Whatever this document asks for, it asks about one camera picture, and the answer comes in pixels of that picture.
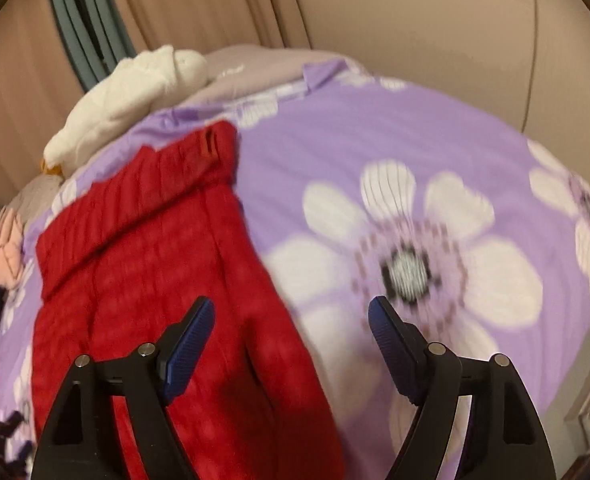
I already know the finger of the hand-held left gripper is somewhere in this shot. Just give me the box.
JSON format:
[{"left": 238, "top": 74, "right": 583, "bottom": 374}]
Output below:
[{"left": 0, "top": 410, "right": 26, "bottom": 450}]

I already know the thin wall cable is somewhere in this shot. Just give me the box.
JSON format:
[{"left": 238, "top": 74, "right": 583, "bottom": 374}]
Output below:
[{"left": 520, "top": 0, "right": 543, "bottom": 133}]

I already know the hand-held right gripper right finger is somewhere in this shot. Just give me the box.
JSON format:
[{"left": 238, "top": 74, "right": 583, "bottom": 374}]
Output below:
[{"left": 368, "top": 296, "right": 558, "bottom": 480}]

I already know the pile of pink clothes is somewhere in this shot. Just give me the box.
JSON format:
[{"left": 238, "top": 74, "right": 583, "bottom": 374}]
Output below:
[{"left": 0, "top": 200, "right": 38, "bottom": 291}]

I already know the grey bed sheet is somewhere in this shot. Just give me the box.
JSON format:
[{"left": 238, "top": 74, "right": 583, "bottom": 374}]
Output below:
[{"left": 7, "top": 174, "right": 68, "bottom": 218}]

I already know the purple floral blanket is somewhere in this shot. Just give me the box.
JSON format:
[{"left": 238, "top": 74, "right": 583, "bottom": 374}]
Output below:
[{"left": 0, "top": 59, "right": 590, "bottom": 480}]

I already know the teal metal frame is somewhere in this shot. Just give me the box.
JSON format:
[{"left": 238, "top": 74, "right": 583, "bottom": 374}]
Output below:
[{"left": 45, "top": 0, "right": 140, "bottom": 96}]

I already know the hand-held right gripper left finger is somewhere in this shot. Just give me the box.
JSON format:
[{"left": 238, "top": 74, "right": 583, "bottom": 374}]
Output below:
[{"left": 31, "top": 296, "right": 216, "bottom": 480}]

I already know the grey pillow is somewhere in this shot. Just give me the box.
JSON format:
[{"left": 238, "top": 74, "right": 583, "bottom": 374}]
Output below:
[{"left": 177, "top": 44, "right": 370, "bottom": 111}]

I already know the red down jacket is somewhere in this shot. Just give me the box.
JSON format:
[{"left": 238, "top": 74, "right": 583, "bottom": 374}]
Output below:
[{"left": 31, "top": 120, "right": 346, "bottom": 480}]

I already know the white plush goose toy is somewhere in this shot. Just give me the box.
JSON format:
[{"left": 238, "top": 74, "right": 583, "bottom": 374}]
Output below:
[{"left": 42, "top": 45, "right": 210, "bottom": 177}]

